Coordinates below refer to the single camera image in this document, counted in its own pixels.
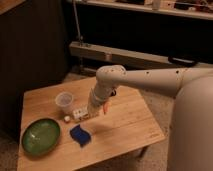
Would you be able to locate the clear plastic cup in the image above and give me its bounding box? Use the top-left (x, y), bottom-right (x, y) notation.
top-left (55, 92), bottom-right (74, 114)

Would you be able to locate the small white round cap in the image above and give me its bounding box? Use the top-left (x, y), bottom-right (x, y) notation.
top-left (64, 116), bottom-right (71, 123)

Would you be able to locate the wooden table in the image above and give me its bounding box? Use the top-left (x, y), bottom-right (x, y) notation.
top-left (17, 78), bottom-right (165, 171)

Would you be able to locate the green ceramic bowl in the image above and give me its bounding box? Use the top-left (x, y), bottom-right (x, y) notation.
top-left (21, 118), bottom-right (61, 156)

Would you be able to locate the orange carrot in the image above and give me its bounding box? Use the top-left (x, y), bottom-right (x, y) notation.
top-left (103, 101), bottom-right (111, 115)

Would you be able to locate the metal stand pole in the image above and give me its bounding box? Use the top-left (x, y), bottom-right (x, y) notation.
top-left (72, 0), bottom-right (83, 46)

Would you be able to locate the blue sponge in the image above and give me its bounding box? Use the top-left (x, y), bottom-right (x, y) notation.
top-left (70, 125), bottom-right (91, 147)

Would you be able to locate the cluttered upper shelf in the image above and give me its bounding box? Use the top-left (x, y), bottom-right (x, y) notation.
top-left (71, 0), bottom-right (213, 21)

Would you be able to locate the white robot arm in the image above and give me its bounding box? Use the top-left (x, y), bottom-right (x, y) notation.
top-left (88, 65), bottom-right (213, 171)

